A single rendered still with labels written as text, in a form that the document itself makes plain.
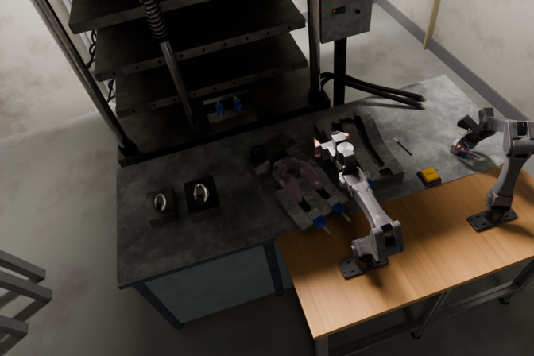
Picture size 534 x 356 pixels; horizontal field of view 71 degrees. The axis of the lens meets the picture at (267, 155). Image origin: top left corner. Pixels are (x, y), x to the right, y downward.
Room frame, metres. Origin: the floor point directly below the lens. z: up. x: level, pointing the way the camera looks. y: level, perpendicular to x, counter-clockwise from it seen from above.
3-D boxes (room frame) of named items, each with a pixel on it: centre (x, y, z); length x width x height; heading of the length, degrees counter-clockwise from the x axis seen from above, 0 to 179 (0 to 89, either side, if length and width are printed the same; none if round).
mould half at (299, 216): (1.10, -0.10, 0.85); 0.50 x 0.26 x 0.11; 25
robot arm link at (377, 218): (0.66, -0.31, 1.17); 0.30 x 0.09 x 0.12; 9
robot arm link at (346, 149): (0.82, -0.28, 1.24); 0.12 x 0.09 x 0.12; 9
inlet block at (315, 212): (0.84, -0.18, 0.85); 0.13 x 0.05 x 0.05; 25
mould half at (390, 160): (1.23, -0.45, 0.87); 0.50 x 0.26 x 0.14; 8
